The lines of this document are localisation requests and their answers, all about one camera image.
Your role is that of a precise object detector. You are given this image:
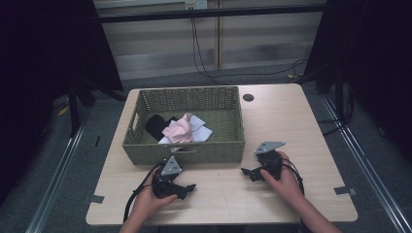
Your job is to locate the black horizontal bar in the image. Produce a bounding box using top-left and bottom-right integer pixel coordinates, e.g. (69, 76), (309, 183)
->
(96, 3), (327, 24)

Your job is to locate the white wall socket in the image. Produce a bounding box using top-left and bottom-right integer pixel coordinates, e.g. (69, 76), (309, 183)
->
(184, 0), (209, 11)

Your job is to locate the white cloth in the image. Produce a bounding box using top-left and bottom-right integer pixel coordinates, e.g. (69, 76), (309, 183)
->
(157, 115), (214, 146)

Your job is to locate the black wall cable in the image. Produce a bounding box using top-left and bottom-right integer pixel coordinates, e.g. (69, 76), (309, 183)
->
(189, 7), (309, 85)

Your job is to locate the black metal stand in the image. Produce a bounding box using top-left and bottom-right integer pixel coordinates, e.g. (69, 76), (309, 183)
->
(299, 62), (355, 130)
(66, 75), (128, 138)

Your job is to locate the person's left hand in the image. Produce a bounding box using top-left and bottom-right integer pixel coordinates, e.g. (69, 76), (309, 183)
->
(128, 183), (179, 225)

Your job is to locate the right hand-held gripper black cable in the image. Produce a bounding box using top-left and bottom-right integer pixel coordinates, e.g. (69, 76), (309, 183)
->
(281, 157), (306, 197)

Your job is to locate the person's right hand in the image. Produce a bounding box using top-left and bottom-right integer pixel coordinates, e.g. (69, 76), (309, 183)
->
(259, 150), (306, 208)

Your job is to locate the hand-held gripper black cable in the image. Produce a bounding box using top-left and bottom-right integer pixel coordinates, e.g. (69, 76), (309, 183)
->
(122, 162), (164, 224)
(281, 157), (306, 197)

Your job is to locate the pink cloth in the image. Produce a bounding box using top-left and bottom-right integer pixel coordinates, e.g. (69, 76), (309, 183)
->
(161, 112), (195, 145)

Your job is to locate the left hand-held gripper black cable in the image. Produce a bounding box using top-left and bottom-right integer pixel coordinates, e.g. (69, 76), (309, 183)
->
(122, 162), (164, 224)

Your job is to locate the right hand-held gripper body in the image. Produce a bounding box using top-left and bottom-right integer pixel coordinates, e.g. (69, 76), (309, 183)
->
(254, 141), (287, 183)

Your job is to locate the black floor cable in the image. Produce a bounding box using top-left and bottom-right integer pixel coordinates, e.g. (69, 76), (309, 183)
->
(316, 86), (357, 137)

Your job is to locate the green woven basket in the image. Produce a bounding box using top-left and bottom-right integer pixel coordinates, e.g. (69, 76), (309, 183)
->
(121, 84), (246, 166)

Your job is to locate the metal floor rail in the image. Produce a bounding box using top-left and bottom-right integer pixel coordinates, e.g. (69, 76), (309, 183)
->
(24, 111), (90, 233)
(320, 92), (412, 233)

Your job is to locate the black curtain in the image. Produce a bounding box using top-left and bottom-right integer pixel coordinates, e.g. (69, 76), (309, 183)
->
(0, 0), (124, 207)
(303, 0), (412, 163)

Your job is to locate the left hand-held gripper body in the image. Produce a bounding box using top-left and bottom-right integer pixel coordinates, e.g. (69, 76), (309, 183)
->
(151, 155), (184, 200)

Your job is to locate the black cloth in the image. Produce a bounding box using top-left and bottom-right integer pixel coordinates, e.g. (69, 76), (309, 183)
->
(145, 114), (179, 142)

